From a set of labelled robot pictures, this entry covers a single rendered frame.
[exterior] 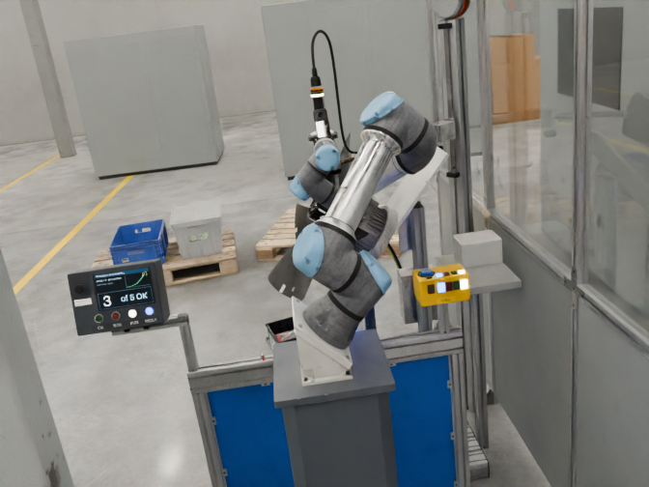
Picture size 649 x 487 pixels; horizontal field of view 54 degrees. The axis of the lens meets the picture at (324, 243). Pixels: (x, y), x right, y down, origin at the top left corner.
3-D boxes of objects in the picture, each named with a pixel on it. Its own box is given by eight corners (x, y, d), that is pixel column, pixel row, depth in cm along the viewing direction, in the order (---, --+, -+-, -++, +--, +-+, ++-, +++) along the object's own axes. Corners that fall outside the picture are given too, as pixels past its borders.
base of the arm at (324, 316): (352, 358, 167) (377, 329, 165) (307, 331, 161) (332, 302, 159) (340, 328, 180) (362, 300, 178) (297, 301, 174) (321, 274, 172)
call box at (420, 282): (462, 291, 212) (460, 262, 209) (470, 304, 203) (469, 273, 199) (414, 299, 212) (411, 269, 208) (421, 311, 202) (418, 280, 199)
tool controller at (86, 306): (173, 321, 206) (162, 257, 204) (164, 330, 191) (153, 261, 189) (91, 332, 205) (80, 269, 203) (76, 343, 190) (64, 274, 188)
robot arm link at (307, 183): (316, 211, 201) (338, 184, 198) (288, 192, 196) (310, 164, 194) (312, 202, 208) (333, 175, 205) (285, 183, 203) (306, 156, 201)
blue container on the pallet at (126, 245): (169, 242, 574) (164, 218, 566) (165, 265, 517) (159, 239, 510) (123, 249, 568) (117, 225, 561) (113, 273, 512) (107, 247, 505)
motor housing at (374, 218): (355, 254, 261) (328, 238, 257) (387, 208, 255) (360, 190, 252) (364, 275, 239) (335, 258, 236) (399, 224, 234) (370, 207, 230)
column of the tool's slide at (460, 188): (468, 401, 319) (448, 19, 258) (482, 407, 313) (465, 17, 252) (461, 406, 315) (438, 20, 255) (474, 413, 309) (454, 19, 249)
